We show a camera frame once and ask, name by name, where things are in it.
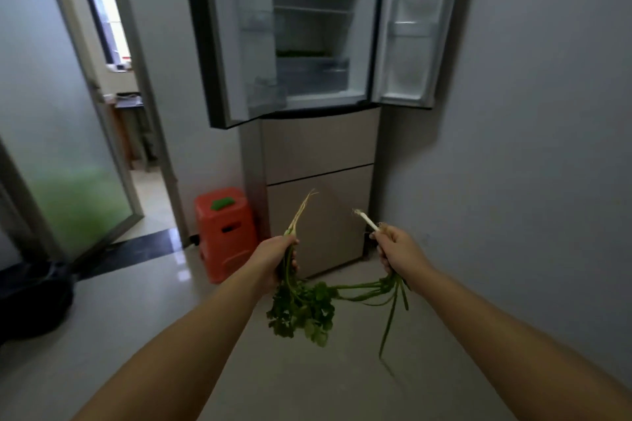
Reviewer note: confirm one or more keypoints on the person's left hand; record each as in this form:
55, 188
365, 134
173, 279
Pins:
269, 258

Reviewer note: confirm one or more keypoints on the person's right hand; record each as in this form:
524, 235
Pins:
402, 253

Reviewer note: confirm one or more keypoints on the person's left thumb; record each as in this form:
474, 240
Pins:
289, 239

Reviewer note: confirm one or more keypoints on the person's right thumb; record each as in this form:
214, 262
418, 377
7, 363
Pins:
390, 228

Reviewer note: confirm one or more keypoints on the green coriander bunch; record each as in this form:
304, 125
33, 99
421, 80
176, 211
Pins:
301, 297

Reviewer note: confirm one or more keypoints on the green spring onion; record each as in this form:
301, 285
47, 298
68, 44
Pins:
380, 287

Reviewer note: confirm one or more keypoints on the person's right forearm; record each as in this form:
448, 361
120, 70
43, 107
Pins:
523, 351

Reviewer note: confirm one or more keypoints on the person's left forearm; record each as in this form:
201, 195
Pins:
168, 354

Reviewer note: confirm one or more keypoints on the orange plastic stool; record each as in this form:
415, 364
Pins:
224, 233

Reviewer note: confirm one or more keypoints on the beige multi-door refrigerator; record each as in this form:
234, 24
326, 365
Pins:
316, 105

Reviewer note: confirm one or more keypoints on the refrigerator crisper drawer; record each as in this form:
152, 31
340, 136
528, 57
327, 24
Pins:
312, 74

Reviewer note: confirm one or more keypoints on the cluttered wooden table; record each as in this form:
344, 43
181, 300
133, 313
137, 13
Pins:
129, 129

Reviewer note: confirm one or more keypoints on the white-lined refrigerator door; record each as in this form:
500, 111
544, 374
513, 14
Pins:
419, 21

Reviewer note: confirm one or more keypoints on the dark-framed refrigerator door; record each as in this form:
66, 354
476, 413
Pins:
232, 36

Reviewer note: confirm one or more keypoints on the black bag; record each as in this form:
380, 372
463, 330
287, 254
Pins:
34, 300

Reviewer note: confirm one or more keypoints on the frosted glass sliding door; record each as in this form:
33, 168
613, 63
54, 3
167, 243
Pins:
54, 115

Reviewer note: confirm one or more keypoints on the bright window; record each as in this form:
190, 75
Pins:
103, 6

